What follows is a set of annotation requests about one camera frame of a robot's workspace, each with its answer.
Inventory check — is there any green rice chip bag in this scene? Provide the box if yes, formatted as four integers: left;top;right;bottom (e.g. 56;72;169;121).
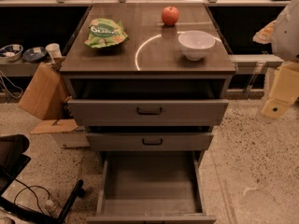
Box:
84;18;129;49

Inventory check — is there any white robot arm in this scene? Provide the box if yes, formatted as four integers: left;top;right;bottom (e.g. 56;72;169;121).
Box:
253;0;299;119

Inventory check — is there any grey drawer cabinet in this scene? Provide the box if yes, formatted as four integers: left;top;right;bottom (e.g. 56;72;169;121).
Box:
61;3;236;99

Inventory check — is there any bottom grey drawer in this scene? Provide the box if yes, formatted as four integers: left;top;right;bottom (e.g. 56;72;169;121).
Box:
87;151;216;224

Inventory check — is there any grey drawer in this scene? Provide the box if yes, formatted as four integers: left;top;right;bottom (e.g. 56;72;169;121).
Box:
68;99;228;126
86;133;213;151
87;151;216;224

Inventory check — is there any middle grey drawer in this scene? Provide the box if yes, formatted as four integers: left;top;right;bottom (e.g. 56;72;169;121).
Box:
86;133;213;151

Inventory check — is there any top grey drawer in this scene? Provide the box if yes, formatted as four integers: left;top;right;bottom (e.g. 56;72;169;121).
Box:
68;99;228;126

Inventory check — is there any white ceramic bowl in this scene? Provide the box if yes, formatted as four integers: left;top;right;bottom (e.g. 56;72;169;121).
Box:
178;30;216;61

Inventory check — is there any red apple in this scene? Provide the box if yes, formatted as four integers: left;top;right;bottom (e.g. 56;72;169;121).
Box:
161;6;179;26

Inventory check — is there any white box under flap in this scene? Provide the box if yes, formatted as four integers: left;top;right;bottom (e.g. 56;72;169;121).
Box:
51;127;89;148

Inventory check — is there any white paper cup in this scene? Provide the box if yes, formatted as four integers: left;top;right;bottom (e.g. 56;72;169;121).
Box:
46;43;62;59

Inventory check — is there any brown cardboard box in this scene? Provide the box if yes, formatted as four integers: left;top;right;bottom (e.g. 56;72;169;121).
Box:
19;63;78;134

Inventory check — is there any blue patterned bowl right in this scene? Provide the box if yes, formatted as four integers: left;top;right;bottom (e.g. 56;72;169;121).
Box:
22;47;48;63

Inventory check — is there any blue patterned bowl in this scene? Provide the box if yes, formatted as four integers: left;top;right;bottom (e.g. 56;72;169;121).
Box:
0;44;23;62
22;47;48;63

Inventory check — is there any blue patterned bowl left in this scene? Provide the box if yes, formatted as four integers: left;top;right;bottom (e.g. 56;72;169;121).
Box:
0;44;23;62

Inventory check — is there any black chair base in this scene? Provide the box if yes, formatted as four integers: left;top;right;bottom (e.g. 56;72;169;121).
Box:
0;133;86;224

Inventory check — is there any black cable on floor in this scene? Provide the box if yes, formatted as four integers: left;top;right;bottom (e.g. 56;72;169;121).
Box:
12;178;53;217

